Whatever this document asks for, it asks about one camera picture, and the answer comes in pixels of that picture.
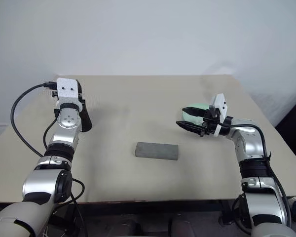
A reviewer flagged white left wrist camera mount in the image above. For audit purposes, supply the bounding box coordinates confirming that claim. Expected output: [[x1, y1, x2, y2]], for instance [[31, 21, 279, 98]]
[[56, 78, 83, 112]]

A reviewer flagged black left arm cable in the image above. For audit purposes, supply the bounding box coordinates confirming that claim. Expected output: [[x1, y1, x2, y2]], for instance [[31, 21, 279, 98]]
[[10, 81, 58, 158]]

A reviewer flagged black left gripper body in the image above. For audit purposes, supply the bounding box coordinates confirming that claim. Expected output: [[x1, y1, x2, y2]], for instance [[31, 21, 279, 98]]
[[75, 79, 86, 105]]

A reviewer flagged black metal table frame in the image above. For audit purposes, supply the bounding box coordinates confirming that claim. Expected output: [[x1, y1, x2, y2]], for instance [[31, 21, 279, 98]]
[[46, 199, 240, 226]]

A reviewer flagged light green plate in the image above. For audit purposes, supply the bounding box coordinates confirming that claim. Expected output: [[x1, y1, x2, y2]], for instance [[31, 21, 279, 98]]
[[182, 102, 210, 126]]

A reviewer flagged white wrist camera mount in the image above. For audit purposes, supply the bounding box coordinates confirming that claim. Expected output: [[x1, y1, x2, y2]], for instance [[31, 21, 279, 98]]
[[56, 78, 83, 112], [208, 93, 230, 138]]

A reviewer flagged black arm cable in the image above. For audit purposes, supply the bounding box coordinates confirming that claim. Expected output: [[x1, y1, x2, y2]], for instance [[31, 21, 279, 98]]
[[10, 81, 58, 158], [221, 123, 293, 229]]

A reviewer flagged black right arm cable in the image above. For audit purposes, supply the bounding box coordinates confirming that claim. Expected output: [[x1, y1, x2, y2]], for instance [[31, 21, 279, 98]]
[[221, 123, 293, 229]]

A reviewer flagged black furniture piece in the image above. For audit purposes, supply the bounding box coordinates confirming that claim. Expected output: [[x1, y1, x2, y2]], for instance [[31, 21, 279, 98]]
[[275, 92, 296, 163]]

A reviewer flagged grey glasses case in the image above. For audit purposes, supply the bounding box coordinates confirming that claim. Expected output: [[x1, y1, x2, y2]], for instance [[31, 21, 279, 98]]
[[134, 142, 180, 161]]

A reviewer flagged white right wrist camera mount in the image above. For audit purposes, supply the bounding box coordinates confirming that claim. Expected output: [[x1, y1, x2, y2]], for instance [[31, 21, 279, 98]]
[[208, 93, 230, 138]]

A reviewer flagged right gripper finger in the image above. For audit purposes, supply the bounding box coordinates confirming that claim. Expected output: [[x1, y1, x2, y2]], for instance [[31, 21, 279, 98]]
[[176, 120, 204, 135], [182, 106, 206, 118]]

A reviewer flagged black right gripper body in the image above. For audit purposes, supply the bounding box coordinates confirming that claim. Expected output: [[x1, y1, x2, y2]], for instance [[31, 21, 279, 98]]
[[199, 108, 221, 138]]

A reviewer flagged black plastic cup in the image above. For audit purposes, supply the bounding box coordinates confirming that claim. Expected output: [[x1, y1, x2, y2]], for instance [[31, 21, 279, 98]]
[[78, 102, 93, 133]]

